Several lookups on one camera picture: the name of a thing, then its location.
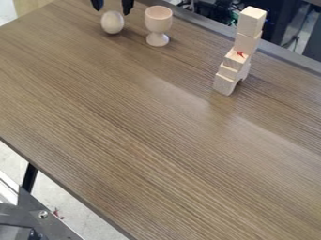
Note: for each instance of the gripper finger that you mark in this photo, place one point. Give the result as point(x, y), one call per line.
point(127, 6)
point(97, 4)

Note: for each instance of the wooden egg-shaped ball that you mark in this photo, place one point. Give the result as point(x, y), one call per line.
point(112, 22)

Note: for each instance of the wooden cup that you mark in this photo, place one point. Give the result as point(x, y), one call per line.
point(158, 20)

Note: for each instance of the wooden block with red mark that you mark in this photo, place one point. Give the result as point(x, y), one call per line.
point(235, 59)

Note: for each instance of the flat wooden block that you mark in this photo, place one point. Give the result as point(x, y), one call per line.
point(229, 72)

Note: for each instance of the large wooden cube block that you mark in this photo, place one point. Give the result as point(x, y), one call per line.
point(251, 21)
point(246, 43)

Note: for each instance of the wooden arch block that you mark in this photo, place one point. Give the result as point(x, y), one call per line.
point(225, 85)

